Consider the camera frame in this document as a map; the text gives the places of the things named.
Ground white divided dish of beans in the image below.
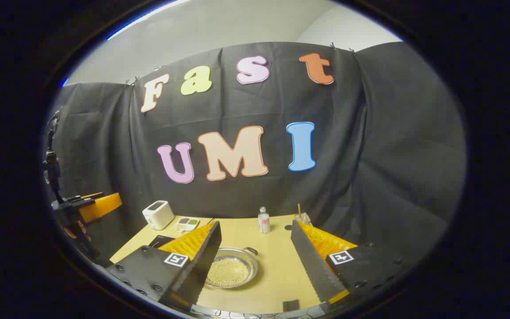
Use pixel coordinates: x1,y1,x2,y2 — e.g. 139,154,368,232
175,217,200,232

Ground black induction cooktop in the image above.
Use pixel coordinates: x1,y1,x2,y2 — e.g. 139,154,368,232
148,235,176,249

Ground white toaster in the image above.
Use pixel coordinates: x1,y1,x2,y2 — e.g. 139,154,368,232
142,200,175,230

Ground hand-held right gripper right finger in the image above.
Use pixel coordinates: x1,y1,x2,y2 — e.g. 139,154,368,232
290,219,408,306

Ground pile of yellow soybeans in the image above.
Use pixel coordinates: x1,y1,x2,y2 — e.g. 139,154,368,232
208,257,251,286

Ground steel pot with black handles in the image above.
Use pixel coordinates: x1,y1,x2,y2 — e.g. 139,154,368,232
205,247,259,290

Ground clear bottle with pink label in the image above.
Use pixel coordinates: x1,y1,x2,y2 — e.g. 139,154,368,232
258,206,271,234

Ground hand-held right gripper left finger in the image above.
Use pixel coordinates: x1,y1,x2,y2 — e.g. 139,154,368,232
104,221,222,311

